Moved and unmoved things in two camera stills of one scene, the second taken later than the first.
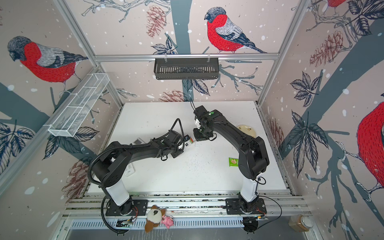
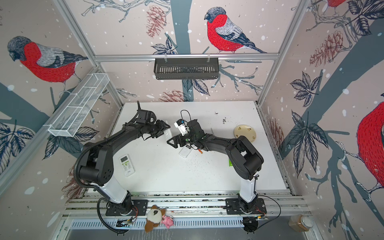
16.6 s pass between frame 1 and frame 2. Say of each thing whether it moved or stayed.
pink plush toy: stayed
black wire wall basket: stayed
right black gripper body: moved
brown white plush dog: stayed
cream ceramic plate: stayed
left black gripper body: moved
